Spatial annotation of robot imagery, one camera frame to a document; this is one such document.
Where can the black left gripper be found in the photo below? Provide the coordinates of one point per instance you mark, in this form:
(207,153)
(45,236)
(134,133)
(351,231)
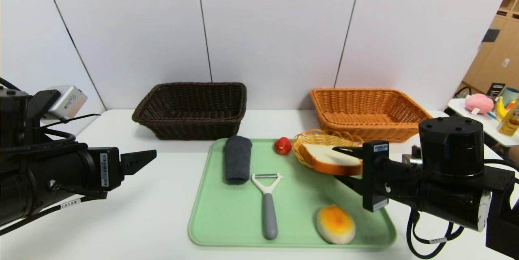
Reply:
(108,169)

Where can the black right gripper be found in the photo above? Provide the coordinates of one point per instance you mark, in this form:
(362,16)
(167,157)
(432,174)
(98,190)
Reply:
(375,175)

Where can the white bread slice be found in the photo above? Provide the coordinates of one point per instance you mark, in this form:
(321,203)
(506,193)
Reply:
(324,158)

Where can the white bun with orange top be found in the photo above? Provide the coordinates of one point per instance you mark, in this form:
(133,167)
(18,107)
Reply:
(335,224)

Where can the dark grey towel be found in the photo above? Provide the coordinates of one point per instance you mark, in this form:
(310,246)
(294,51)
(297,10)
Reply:
(238,158)

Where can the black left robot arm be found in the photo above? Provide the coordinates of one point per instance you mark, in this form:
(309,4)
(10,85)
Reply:
(40,179)

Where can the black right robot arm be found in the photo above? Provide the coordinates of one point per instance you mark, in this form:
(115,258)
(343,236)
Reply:
(450,150)

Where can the large orange wicker basket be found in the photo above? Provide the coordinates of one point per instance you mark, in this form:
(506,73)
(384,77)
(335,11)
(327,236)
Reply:
(373,130)

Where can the small yellow wicker basket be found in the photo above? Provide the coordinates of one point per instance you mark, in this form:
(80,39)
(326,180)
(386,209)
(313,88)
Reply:
(308,152)

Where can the large dark brown wicker basket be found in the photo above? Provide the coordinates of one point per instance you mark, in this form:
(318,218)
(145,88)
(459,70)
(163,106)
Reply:
(190,128)

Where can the light green plastic tray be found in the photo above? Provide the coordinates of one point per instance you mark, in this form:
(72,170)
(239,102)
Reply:
(300,211)

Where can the small red tomato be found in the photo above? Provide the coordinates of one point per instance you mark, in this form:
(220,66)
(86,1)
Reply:
(282,145)

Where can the white side table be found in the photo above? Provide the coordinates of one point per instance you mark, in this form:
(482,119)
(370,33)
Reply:
(460,108)

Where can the pink plush toy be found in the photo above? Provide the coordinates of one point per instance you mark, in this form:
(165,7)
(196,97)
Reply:
(479,102)

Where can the yellow banana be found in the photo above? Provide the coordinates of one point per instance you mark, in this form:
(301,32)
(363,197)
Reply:
(500,108)

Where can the small black card box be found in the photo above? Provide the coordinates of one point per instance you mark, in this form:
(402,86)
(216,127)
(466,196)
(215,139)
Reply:
(495,89)

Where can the yellow drink bottle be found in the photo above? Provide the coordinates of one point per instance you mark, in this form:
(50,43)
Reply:
(510,124)

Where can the teal cup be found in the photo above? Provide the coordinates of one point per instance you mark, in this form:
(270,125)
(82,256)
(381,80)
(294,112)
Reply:
(511,95)

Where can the grey box on cabinet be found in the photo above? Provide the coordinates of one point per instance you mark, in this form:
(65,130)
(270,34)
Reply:
(490,35)

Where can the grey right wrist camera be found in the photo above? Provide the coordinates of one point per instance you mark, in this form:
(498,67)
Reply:
(411,156)

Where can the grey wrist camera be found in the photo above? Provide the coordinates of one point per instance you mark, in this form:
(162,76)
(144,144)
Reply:
(67,102)
(411,156)

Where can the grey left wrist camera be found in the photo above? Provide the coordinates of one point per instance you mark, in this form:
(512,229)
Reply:
(67,102)

